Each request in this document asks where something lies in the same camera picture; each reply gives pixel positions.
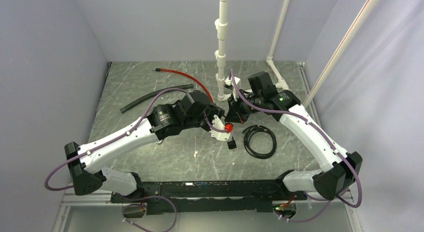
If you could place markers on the white PVC pipe frame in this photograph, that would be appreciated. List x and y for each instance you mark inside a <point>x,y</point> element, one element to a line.
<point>248,30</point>

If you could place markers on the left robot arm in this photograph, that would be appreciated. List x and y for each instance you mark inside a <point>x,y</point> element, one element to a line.
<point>88,168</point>

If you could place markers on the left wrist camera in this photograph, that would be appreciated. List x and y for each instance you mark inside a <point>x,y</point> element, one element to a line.
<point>220,131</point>

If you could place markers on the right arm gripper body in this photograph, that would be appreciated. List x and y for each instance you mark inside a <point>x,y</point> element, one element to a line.
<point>242,110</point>

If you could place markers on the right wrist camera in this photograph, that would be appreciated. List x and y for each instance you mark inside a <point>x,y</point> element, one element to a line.
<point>228,84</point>

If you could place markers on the white diagonal pole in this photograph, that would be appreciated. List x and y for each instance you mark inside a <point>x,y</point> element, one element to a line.
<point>343,44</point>

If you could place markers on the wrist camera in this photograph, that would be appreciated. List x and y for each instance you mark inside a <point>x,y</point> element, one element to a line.
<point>220,131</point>
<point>228,84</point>

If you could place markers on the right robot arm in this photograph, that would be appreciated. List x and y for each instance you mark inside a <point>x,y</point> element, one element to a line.
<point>338,168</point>

